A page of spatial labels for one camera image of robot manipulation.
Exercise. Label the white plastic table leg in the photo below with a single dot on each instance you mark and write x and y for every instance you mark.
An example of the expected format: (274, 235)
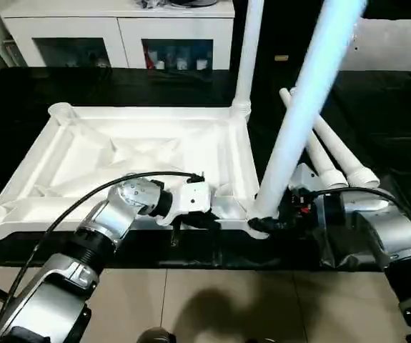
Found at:
(248, 53)
(305, 107)
(319, 153)
(344, 150)

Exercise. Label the white plastic table top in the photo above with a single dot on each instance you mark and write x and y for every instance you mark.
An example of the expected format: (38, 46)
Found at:
(65, 168)

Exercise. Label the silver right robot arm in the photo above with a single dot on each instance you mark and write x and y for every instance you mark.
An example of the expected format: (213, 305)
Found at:
(387, 236)

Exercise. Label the black robot foot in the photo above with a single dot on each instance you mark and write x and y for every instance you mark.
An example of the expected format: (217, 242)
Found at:
(155, 336)

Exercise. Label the black work mat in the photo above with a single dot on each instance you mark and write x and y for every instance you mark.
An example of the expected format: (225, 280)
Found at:
(387, 125)

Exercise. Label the small white jar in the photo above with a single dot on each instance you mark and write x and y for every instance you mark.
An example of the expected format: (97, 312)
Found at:
(200, 65)
(181, 64)
(160, 65)

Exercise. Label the black cabinet with gold label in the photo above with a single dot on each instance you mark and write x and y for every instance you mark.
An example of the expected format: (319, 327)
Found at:
(283, 35)

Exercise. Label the grey cushion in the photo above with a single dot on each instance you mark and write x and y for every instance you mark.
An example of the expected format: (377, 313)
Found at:
(387, 46)

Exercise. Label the grey round helmet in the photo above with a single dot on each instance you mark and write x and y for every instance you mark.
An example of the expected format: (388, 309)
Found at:
(194, 3)

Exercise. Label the dark clutter pile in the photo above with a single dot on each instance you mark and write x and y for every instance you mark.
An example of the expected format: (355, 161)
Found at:
(155, 3)

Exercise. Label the white glass-door cabinet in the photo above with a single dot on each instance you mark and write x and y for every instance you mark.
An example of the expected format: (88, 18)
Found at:
(65, 25)

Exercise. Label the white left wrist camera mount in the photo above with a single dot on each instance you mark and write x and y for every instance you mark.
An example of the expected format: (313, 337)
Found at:
(194, 196)

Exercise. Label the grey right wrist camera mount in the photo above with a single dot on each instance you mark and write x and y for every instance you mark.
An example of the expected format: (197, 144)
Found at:
(301, 177)

